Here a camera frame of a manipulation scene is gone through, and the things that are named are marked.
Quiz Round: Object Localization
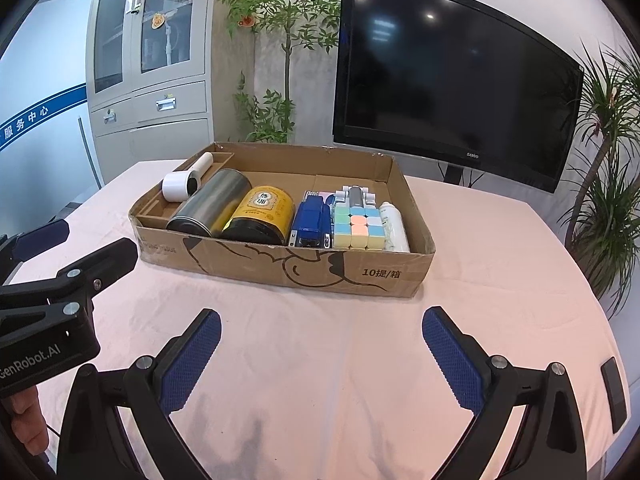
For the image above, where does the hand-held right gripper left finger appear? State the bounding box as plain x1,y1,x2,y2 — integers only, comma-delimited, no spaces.
54,308,223,480

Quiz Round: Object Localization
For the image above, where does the spiky leaf potted plant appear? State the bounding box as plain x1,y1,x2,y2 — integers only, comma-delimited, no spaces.
562,37,640,321

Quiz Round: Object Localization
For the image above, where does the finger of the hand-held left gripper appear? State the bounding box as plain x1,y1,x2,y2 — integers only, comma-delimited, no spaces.
0,218,71,286
0,237,139,333

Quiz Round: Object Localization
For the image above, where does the yellow tin with black lid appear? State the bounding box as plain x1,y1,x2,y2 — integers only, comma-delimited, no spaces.
218,185,296,247

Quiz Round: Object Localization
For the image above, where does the pastel puzzle cube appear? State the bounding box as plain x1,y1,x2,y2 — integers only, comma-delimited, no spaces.
331,202,386,251

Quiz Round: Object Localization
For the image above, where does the white spray bottle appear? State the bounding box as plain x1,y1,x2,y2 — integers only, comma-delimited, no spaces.
378,201,412,253

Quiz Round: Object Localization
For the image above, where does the black flat screen television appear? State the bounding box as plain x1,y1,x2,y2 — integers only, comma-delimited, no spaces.
332,0,586,194

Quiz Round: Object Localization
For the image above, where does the grey metal cabinet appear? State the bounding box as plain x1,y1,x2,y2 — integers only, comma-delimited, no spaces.
85,0,216,186

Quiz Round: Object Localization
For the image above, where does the silver metal tin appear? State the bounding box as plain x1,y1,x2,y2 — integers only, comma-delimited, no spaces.
165,168,253,237

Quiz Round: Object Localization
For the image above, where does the person's left hand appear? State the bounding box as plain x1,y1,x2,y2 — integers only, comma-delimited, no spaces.
7,386,51,453

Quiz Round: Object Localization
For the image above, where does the blue stapler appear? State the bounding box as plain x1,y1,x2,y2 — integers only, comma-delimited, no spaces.
287,191,335,249

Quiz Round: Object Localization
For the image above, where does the white paper roll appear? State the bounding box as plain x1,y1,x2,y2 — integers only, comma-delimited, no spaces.
161,152,217,203

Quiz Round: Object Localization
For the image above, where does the white and silver gadget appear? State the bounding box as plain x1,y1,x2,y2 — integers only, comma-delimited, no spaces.
332,185,377,208

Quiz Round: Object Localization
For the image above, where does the cardboard box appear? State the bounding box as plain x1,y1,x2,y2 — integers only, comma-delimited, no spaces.
127,141,437,300

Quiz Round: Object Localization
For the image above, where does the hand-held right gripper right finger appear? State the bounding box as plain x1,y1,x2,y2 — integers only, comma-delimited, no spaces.
421,306,588,480

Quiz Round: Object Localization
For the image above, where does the tall green potted plant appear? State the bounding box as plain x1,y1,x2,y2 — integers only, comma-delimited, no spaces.
217,0,343,143

